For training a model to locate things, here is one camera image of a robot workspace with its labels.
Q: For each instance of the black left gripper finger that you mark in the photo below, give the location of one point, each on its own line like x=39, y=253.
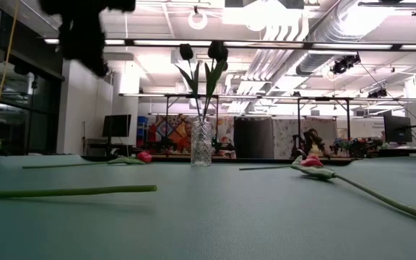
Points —
x=81, y=43

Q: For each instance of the black artificial tulip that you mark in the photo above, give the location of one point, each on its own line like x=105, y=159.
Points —
x=217, y=50
x=186, y=51

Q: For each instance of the dark red artificial tulip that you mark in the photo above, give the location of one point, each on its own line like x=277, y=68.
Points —
x=85, y=190

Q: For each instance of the tall clear glass vase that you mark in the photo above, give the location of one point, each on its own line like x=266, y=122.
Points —
x=200, y=144

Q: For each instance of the yellow pole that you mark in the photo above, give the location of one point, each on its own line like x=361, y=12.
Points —
x=5, y=65

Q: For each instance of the black computer monitor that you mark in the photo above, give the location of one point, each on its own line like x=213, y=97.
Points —
x=397, y=129
x=117, y=125

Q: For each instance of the blue storage bins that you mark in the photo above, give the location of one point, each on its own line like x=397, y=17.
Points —
x=143, y=126

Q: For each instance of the colourful patchwork quilt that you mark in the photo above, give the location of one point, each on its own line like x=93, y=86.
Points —
x=175, y=135

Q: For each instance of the overhead LED light bar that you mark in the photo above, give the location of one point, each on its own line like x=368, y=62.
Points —
x=265, y=44

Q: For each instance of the dark curtain panel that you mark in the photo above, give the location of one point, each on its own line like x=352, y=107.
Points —
x=253, y=137

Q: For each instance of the person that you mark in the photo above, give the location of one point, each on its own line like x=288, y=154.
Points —
x=314, y=144

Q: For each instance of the black ceiling spotlight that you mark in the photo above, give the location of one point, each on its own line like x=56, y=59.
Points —
x=343, y=65

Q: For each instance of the black metal frame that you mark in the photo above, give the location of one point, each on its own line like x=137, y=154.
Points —
x=167, y=122
x=299, y=122

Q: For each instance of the silver air duct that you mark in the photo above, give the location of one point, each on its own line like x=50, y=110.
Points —
x=323, y=54

